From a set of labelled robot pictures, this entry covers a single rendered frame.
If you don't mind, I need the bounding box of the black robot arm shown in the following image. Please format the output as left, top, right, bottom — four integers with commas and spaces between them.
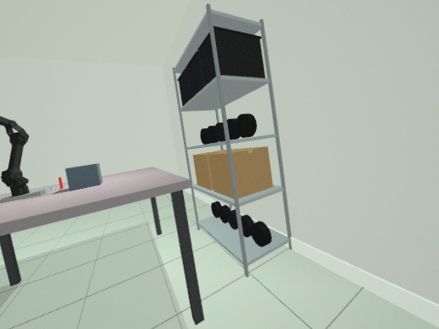
0, 116, 30, 197

